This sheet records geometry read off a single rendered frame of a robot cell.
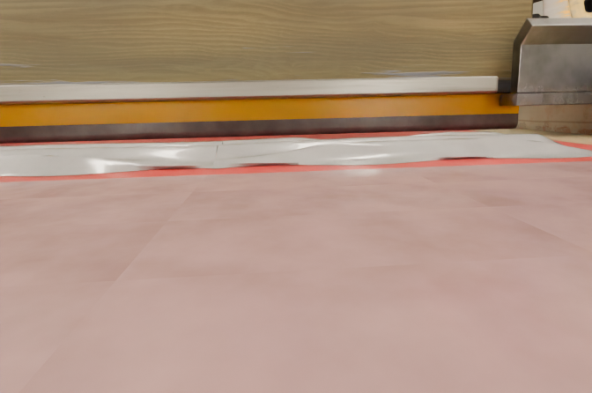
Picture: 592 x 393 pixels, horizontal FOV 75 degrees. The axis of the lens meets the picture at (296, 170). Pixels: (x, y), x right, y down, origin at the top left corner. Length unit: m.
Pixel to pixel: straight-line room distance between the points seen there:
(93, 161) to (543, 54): 0.26
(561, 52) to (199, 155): 0.23
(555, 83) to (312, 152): 0.18
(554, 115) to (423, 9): 0.15
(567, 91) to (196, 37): 0.24
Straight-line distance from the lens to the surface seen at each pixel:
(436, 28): 0.28
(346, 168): 0.15
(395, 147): 0.18
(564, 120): 0.37
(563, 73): 0.31
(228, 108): 0.26
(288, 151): 0.18
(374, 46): 0.27
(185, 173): 0.16
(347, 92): 0.25
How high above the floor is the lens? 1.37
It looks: 41 degrees down
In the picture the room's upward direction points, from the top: 2 degrees clockwise
